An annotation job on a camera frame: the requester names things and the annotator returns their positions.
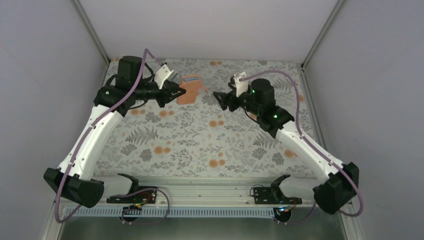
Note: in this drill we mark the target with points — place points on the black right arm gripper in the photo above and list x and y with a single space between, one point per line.
225 98

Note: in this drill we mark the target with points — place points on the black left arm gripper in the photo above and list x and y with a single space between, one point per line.
170 87

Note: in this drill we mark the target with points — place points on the pink leather card holder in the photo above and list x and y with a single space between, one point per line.
192 84

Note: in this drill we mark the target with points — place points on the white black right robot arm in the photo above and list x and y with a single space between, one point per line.
334 182

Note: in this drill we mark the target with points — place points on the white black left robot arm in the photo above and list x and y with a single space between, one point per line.
135 81

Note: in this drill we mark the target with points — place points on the floral patterned table mat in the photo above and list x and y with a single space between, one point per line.
202 140

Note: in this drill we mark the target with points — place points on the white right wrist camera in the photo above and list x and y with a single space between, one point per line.
241 86

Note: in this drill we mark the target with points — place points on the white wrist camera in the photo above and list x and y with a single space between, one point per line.
241 86
166 72

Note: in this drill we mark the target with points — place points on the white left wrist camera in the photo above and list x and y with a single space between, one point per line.
166 72

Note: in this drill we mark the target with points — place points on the left aluminium frame post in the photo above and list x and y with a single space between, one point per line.
90 29

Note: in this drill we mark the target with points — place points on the aluminium frame post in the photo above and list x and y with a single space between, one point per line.
90 29
323 32

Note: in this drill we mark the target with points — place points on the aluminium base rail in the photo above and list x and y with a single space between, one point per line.
193 197

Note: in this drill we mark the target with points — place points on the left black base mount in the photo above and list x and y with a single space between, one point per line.
132 195

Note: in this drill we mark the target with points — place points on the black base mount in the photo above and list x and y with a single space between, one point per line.
272 195
132 195

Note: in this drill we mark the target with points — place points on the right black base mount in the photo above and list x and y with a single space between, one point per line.
272 195

